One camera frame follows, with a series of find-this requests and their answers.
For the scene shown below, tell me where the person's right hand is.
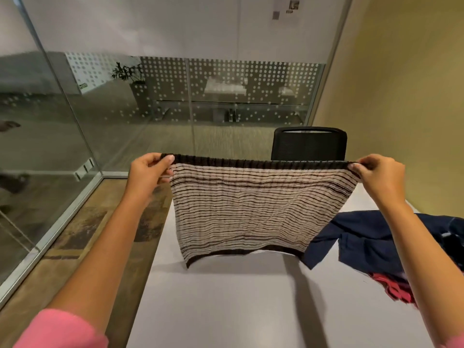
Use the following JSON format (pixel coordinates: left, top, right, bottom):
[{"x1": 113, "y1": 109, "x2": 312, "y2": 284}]
[{"x1": 348, "y1": 154, "x2": 408, "y2": 211}]

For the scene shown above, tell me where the person's left hand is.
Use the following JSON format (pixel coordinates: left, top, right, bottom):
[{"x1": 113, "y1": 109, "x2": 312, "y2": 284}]
[{"x1": 125, "y1": 152, "x2": 175, "y2": 204}]

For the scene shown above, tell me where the navy blue hoodie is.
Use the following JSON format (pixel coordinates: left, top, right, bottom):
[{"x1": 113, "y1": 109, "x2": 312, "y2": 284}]
[{"x1": 300, "y1": 210, "x2": 464, "y2": 274}]

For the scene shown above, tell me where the red garment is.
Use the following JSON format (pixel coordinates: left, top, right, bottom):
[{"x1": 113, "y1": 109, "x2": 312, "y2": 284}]
[{"x1": 369, "y1": 272, "x2": 418, "y2": 305}]

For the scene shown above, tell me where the striped knit top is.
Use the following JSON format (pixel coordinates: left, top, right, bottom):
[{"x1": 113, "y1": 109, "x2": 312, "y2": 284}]
[{"x1": 160, "y1": 153, "x2": 363, "y2": 269}]

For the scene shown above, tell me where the person's right forearm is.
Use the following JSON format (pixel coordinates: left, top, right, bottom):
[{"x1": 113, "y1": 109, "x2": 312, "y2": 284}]
[{"x1": 380, "y1": 201, "x2": 464, "y2": 347}]

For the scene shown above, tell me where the person's left forearm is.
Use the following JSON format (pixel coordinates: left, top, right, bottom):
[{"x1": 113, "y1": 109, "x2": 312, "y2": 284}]
[{"x1": 47, "y1": 195, "x2": 151, "y2": 325}]

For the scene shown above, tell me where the person's left pink sleeve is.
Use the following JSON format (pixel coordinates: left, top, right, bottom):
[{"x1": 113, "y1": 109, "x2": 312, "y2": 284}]
[{"x1": 13, "y1": 308, "x2": 109, "y2": 348}]

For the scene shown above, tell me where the potted green plant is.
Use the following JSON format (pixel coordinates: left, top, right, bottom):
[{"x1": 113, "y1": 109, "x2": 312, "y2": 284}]
[{"x1": 111, "y1": 62, "x2": 149, "y2": 116}]

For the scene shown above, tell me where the black mesh office chair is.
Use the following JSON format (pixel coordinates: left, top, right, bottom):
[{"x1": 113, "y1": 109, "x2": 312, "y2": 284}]
[{"x1": 271, "y1": 126, "x2": 348, "y2": 162}]

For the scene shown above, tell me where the white background table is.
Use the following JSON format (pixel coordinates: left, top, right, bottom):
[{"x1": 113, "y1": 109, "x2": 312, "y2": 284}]
[{"x1": 203, "y1": 76, "x2": 249, "y2": 95}]

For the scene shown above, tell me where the paper notice on glass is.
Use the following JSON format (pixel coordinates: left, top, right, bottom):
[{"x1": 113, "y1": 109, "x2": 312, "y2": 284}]
[{"x1": 272, "y1": 0, "x2": 302, "y2": 27}]

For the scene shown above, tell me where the metal glass door bracket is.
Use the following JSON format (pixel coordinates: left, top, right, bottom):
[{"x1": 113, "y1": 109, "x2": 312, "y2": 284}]
[{"x1": 74, "y1": 158, "x2": 96, "y2": 182}]

